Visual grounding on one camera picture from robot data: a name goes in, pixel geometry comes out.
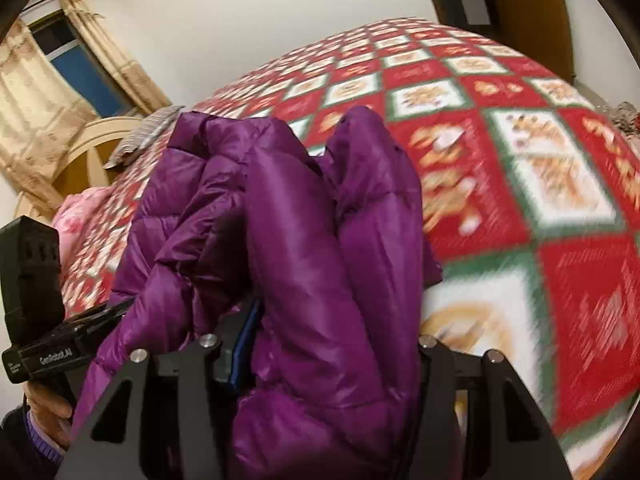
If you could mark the grey clutter pile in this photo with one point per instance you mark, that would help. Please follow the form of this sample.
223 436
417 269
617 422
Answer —
625 117

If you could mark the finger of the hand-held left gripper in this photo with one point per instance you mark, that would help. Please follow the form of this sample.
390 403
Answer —
97 316

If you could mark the person's left hand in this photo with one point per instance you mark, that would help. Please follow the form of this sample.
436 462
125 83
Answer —
45 417

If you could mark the person's left forearm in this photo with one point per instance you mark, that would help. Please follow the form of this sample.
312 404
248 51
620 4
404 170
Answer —
25 452

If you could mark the pink cloth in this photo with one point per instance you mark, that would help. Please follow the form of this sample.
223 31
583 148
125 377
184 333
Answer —
80 212

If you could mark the cream wooden headboard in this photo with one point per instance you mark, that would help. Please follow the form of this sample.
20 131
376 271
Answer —
82 150

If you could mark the red bear-print blanket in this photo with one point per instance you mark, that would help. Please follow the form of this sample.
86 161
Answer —
500 185

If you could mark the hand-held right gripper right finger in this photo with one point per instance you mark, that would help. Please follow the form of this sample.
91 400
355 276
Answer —
436 361

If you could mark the beige patterned curtain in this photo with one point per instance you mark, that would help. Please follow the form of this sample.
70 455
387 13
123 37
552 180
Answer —
115 55
35 110

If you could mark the window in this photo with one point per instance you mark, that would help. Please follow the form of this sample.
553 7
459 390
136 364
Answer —
82 67

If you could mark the purple down jacket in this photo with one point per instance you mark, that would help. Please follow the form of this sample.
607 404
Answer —
310 260

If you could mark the grey patterned pillow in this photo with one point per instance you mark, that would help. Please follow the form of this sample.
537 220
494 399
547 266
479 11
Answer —
145 135

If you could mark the brown wooden door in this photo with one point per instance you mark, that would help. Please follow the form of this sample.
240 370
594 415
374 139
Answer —
525 15

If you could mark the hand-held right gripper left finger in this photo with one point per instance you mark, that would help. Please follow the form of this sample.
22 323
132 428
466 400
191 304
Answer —
243 346

